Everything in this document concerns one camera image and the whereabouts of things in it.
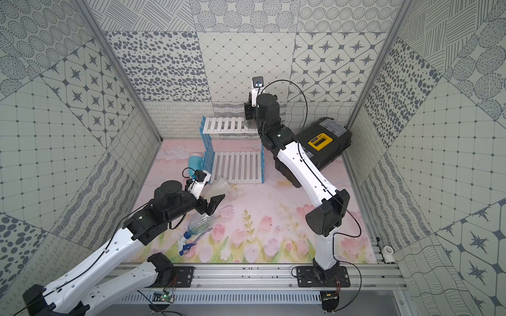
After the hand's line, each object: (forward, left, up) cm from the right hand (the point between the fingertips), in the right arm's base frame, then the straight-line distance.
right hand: (254, 97), depth 72 cm
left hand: (-25, +15, -20) cm, 36 cm away
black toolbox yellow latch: (+7, -34, -30) cm, 46 cm away
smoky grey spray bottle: (+1, +2, -14) cm, 14 cm away
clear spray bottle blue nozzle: (-34, +24, -40) cm, 58 cm away
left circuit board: (-58, +33, -46) cm, 81 cm away
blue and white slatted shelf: (-1, +12, -42) cm, 44 cm away
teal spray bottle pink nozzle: (0, +33, -38) cm, 50 cm away
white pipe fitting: (-42, -55, -48) cm, 84 cm away
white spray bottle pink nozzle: (-15, +18, -40) cm, 46 cm away
